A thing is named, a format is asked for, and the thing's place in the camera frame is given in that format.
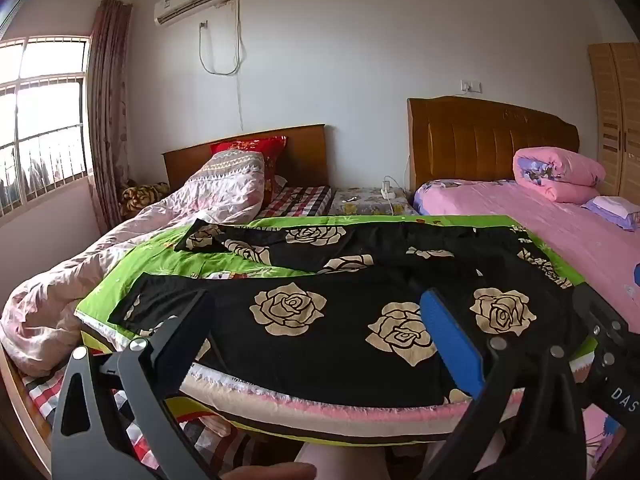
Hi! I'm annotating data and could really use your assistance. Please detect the floral nightstand with charger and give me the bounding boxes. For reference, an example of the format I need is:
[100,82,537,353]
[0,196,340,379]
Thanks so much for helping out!
[330,186,416,217]

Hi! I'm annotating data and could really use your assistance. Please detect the person's left hand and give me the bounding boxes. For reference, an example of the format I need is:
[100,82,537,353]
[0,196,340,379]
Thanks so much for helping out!
[220,461,317,480]

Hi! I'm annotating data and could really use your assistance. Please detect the brown wooden headboard right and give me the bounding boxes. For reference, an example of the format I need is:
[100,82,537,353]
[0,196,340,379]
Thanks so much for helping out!
[406,96,581,195]

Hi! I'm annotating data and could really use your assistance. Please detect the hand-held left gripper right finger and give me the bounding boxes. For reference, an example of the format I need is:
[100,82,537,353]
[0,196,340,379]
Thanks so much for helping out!
[419,287,588,480]

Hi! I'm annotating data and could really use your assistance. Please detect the pink bed sheet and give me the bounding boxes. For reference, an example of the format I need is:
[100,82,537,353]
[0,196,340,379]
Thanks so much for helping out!
[412,179,640,480]

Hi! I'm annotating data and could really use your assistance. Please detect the folded pink quilt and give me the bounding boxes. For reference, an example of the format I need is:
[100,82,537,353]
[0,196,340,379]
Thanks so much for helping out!
[512,146,607,205]

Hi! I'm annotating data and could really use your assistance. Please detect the light wooden wardrobe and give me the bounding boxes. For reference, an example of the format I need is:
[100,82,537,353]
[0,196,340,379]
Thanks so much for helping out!
[587,42,640,202]

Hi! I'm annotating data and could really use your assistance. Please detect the plaid bed sheet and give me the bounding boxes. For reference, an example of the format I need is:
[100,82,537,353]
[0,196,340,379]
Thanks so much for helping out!
[20,185,333,480]

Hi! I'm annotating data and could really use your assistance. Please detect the green printed blanket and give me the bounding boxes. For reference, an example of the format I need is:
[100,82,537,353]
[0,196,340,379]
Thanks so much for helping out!
[75,214,608,447]

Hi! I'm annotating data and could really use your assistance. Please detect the pink patterned curtain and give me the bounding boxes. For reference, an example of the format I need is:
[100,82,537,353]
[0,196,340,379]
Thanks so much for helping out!
[87,0,133,235]

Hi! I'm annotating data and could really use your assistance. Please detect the pale pink crumpled quilt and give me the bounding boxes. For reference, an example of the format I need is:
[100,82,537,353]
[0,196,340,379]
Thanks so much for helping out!
[0,150,266,378]

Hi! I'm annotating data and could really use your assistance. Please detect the plain wooden headboard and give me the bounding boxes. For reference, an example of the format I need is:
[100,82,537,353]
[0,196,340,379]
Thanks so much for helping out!
[162,122,328,195]

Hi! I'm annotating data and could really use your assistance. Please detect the purple pillow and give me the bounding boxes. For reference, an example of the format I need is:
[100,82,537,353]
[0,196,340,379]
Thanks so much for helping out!
[582,195,640,233]

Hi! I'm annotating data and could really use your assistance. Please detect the black rose print pants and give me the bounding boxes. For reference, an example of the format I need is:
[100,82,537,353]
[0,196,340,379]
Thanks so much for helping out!
[109,217,591,408]

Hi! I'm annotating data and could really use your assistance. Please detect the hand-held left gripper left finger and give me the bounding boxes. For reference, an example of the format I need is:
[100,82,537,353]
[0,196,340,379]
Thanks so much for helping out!
[50,287,226,480]

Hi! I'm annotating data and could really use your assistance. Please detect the red embroidered pillow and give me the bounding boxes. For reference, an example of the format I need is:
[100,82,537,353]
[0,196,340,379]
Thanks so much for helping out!
[210,135,289,202]

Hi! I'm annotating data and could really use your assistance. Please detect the barred window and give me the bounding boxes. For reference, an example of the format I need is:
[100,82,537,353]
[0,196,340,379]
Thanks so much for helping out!
[0,35,96,218]

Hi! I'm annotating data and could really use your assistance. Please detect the white air conditioner cable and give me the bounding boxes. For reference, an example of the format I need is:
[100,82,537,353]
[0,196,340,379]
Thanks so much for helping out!
[198,0,246,131]

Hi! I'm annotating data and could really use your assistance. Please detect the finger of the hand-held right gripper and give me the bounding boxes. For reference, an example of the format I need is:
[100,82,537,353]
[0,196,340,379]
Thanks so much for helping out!
[572,283,630,376]

